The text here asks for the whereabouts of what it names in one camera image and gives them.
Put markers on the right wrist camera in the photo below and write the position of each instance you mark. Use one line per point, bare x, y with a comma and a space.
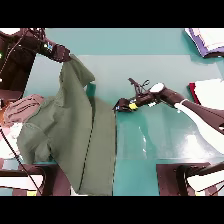
136, 86

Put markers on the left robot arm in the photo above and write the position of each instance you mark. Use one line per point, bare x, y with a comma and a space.
20, 50

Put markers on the olive green shirt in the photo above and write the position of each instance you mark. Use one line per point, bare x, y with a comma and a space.
83, 133

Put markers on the brown garment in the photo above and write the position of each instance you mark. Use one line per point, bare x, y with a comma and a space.
21, 106

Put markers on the purple garment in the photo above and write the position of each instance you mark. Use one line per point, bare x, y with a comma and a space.
203, 50

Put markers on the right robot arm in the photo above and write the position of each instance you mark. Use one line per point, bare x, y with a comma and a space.
200, 111

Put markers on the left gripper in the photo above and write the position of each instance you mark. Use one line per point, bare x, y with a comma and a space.
61, 53

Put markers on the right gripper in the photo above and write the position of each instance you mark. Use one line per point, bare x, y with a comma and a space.
125, 105

